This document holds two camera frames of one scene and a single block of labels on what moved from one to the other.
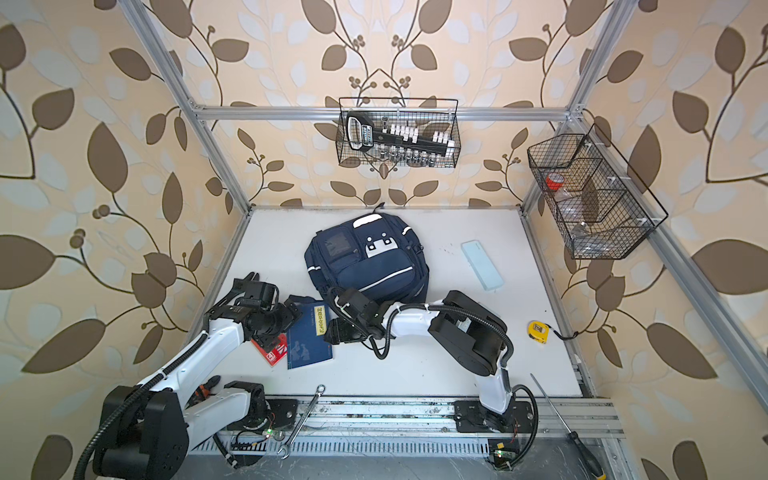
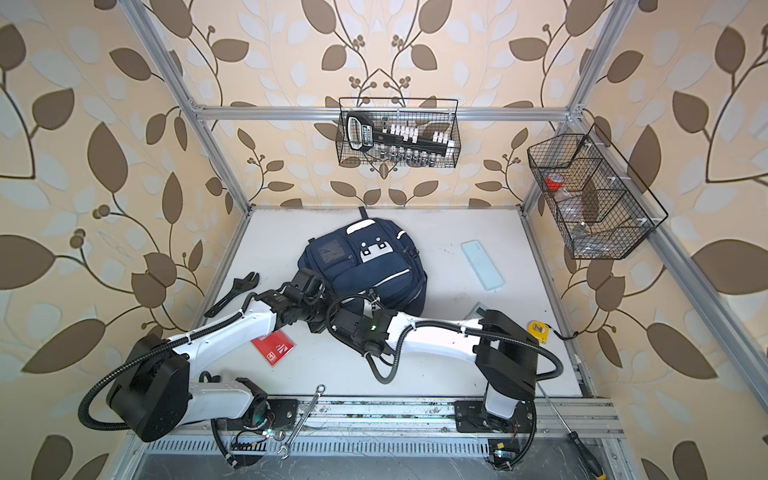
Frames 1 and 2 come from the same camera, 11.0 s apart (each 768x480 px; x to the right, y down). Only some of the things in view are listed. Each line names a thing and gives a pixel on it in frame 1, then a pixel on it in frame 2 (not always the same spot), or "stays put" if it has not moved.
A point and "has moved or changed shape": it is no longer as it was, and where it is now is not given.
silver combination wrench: (286, 446) stays put
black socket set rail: (395, 142) stays put
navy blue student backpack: (374, 251) has moved or changed shape
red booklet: (277, 353) stays put
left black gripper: (288, 315) → (319, 324)
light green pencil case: (481, 265) stays put
